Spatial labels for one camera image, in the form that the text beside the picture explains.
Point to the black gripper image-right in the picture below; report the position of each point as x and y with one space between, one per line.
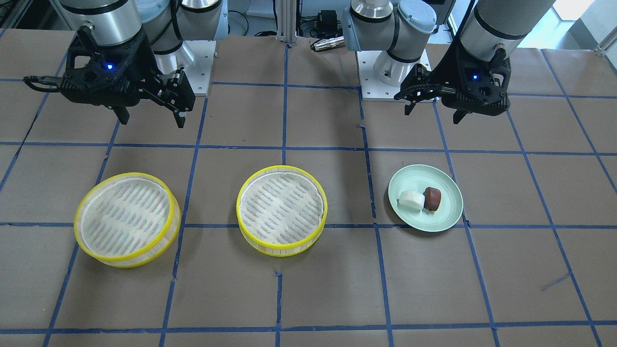
450 65

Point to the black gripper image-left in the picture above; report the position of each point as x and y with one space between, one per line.
143 64

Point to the brown bun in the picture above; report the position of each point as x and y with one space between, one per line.
433 197

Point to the white bun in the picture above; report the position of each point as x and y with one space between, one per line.
412 200

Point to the yellow steamer basket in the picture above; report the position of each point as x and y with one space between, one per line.
127 220
281 210

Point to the light green plate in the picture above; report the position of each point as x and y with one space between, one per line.
418 177

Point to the black power adapter behind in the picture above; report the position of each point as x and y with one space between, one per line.
325 24

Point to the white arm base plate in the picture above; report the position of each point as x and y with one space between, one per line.
202 67
381 86

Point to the silver cylindrical camera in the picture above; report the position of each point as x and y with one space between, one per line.
326 44

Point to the aluminium frame post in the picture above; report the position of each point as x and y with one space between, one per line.
286 16

